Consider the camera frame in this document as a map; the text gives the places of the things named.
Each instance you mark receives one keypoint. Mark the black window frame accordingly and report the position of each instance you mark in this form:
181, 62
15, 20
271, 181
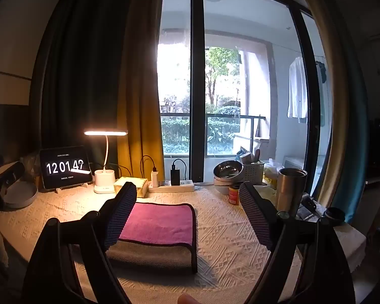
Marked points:
197, 85

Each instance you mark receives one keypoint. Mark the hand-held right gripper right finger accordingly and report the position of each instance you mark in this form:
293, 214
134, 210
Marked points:
256, 220

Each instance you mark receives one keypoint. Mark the white plastic basket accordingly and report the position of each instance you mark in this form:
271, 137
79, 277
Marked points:
253, 174

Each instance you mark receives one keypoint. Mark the hanging teal garment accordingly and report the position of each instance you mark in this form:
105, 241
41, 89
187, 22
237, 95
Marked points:
321, 71

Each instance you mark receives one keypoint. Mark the black charger plug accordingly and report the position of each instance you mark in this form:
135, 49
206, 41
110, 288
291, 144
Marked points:
175, 175

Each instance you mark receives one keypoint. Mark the mustard yellow curtain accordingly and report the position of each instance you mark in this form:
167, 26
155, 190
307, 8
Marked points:
139, 117

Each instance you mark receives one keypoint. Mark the black round lid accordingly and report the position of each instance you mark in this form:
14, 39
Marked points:
334, 215

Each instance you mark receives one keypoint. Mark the white bowl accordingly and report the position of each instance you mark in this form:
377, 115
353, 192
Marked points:
221, 185

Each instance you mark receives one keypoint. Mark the person's right hand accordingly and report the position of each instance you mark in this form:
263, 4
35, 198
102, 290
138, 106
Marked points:
186, 300

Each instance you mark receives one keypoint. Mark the gray towel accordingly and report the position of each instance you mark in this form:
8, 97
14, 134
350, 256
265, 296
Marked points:
148, 255

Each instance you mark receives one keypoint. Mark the white patterned tablecloth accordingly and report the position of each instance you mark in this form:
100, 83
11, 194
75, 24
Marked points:
215, 243

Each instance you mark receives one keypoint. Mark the balcony railing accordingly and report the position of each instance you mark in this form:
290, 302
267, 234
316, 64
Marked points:
221, 115

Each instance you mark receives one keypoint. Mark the yellow cloth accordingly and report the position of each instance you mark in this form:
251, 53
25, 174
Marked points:
271, 179

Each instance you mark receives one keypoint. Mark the tablet showing clock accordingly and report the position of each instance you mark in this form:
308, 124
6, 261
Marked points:
65, 167

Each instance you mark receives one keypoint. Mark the clear plastic bag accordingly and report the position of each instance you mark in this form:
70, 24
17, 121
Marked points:
30, 167

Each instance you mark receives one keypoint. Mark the stainless steel bowl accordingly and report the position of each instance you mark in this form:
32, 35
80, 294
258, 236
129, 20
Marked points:
228, 168

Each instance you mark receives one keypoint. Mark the white desk lamp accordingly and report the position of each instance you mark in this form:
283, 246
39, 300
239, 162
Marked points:
104, 180

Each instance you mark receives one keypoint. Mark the dark green curtain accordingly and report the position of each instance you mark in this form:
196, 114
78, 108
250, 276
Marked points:
82, 69

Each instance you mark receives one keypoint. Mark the beige curtain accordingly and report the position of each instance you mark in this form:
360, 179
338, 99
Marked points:
332, 69

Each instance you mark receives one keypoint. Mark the white charger plug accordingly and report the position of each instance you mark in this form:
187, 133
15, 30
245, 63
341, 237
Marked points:
154, 179

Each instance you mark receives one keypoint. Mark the stainless steel tumbler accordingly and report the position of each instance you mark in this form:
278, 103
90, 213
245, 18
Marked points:
289, 193

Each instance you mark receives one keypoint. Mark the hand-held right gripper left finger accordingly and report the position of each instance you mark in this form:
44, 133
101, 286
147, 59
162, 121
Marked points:
123, 217

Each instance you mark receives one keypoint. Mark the wooden tablet stand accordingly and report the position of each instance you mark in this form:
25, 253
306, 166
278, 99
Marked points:
59, 190

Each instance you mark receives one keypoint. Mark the yellow tissue box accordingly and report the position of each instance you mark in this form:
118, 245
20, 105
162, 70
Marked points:
136, 186

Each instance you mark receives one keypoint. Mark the magenta towel with black trim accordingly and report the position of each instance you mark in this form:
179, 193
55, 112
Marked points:
160, 223

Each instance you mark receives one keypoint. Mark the red can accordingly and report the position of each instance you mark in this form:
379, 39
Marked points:
234, 196

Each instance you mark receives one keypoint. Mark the teal curtain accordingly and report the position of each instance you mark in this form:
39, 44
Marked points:
354, 148

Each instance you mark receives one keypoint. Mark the white power strip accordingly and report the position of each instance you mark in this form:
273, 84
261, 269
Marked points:
183, 186

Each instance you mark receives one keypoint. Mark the hanging white shirt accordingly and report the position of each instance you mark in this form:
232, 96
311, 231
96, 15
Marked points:
297, 91

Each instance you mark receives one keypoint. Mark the round gray tray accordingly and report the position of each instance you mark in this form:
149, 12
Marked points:
22, 198

